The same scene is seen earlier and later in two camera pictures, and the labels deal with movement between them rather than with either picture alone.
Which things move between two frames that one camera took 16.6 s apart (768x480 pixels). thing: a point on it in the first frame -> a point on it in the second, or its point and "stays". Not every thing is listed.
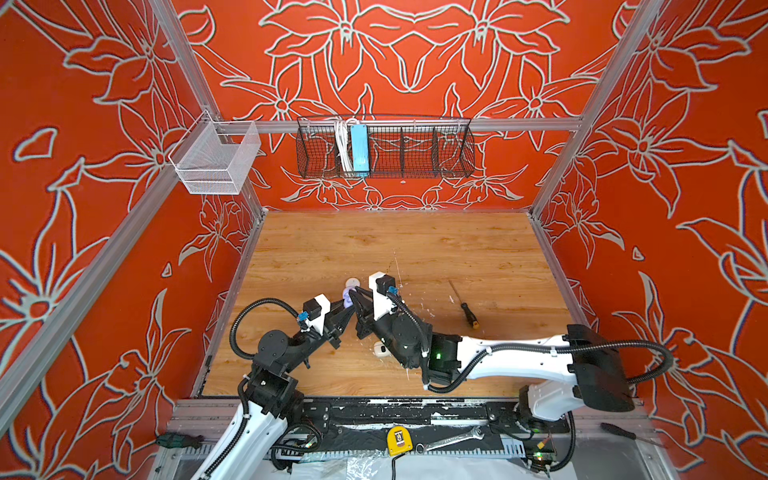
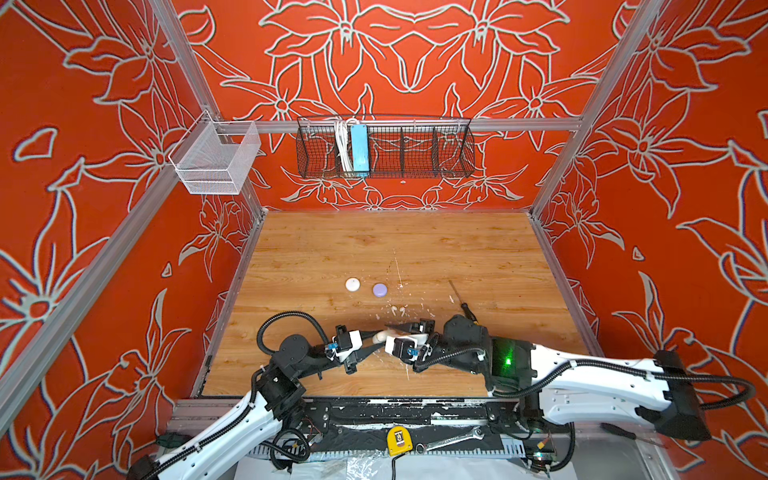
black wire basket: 399,148 stays
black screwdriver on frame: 628,434 stays
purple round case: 348,302 -> 379,290
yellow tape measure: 399,440 stays
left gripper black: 335,327 -> 359,357
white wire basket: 215,157 stays
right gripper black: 366,317 -> 427,324
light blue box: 360,151 stays
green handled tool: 179,440 stays
